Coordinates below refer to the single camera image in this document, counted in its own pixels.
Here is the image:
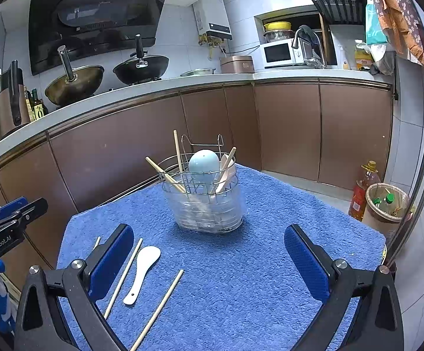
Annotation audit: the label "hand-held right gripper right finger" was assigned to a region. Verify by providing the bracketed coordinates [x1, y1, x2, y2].
[284, 224, 405, 351]

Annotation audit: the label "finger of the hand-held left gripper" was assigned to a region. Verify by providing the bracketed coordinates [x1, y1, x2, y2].
[0, 196, 29, 224]
[0, 198, 49, 235]

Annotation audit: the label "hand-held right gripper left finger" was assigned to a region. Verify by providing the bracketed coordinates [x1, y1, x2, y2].
[13, 223, 136, 351]

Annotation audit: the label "white spoon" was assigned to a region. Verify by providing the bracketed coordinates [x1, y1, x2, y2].
[217, 153, 235, 194]
[123, 246, 162, 305]

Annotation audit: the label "wire utensil holder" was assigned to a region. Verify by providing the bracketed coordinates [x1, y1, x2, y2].
[160, 133, 248, 234]

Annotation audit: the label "light blue spoon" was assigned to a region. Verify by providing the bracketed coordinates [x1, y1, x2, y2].
[188, 149, 221, 195]

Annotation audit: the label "person's left hand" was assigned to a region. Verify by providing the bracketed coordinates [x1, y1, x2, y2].
[0, 259, 17, 334]

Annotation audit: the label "blue towel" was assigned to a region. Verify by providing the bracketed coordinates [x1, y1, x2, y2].
[56, 164, 387, 351]

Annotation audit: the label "large cooking oil bottle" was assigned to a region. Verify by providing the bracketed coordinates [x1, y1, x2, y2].
[348, 160, 381, 222]

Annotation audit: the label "round trash bin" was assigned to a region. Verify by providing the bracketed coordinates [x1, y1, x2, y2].
[362, 182, 412, 238]

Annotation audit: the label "dark sauce bottle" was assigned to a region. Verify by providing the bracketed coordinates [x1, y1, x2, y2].
[23, 87, 36, 122]

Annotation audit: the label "brown electric kettle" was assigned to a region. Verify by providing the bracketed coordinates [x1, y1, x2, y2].
[0, 60, 30, 138]

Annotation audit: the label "dark olive oil bottle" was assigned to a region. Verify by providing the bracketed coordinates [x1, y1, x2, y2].
[31, 88, 48, 120]

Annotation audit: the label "brass wok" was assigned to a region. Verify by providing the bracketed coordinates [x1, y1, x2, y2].
[44, 45, 105, 105]

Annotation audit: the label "brown base cabinets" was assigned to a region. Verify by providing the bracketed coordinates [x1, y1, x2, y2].
[0, 76, 394, 293]

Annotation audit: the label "black wok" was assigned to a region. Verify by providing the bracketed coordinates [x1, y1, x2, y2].
[113, 34, 170, 85]

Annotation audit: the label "black range hood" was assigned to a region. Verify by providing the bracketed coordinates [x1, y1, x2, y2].
[28, 0, 172, 76]

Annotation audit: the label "white soap bottle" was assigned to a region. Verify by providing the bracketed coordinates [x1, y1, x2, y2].
[338, 43, 350, 70]

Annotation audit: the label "brown rice cooker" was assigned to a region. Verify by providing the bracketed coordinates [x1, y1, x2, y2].
[220, 55, 254, 75]

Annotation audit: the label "white microwave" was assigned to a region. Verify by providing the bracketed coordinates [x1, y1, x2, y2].
[259, 40, 304, 68]

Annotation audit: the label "grey plastic bag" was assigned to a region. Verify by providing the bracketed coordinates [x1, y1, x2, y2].
[371, 43, 396, 76]

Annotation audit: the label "steel faucet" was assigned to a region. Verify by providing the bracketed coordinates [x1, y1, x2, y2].
[291, 25, 326, 68]

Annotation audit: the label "glass bowl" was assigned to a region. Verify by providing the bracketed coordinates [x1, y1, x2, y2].
[264, 29, 295, 43]

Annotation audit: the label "yellow pot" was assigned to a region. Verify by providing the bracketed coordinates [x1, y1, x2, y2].
[264, 21, 293, 32]

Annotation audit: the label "light blue bag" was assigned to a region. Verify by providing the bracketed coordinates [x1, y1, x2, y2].
[365, 3, 387, 47]

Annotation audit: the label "white water heater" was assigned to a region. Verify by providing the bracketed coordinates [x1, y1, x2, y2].
[192, 0, 232, 41]

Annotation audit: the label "floral apron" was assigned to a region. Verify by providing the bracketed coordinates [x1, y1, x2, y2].
[365, 0, 424, 67]

